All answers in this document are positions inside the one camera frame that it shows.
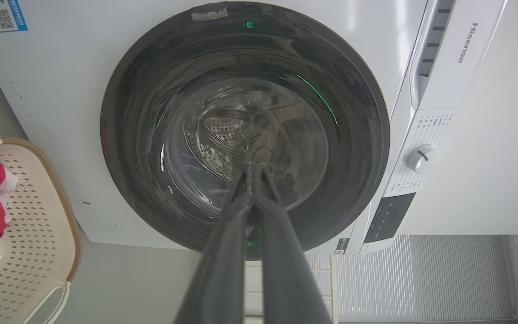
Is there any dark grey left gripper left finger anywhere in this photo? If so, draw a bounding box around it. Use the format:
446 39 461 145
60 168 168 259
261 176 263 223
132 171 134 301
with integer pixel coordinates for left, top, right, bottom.
174 163 254 324

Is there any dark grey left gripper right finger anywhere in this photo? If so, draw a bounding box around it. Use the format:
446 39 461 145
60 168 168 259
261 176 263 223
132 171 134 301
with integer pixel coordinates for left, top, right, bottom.
253 165 332 324

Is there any cream perforated laundry basket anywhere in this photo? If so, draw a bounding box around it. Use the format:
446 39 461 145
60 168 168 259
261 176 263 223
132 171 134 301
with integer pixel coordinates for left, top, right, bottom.
0 137 83 324

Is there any black washing machine control panel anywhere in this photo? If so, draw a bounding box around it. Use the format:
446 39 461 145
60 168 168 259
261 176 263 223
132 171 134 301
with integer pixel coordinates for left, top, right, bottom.
363 193 417 244

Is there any white pleated window blind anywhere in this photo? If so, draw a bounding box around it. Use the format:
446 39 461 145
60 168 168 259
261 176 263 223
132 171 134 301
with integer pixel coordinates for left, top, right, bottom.
244 235 518 324

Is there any round dark washing machine door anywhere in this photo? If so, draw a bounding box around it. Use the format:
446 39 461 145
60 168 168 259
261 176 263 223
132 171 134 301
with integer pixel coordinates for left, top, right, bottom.
100 1 391 261

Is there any white washing machine dial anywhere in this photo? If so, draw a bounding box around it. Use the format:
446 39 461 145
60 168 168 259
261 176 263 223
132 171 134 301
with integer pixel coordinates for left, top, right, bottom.
406 144 440 175

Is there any white garment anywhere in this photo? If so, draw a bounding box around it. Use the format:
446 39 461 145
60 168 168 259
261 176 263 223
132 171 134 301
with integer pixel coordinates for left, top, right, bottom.
0 167 20 223

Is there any white Hisense washing machine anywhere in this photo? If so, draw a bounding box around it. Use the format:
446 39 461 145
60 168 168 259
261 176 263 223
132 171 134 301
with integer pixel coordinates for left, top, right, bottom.
0 0 509 256

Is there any white detergent drawer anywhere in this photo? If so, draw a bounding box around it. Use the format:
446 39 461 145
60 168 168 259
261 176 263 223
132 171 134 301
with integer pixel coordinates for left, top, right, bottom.
410 0 509 109

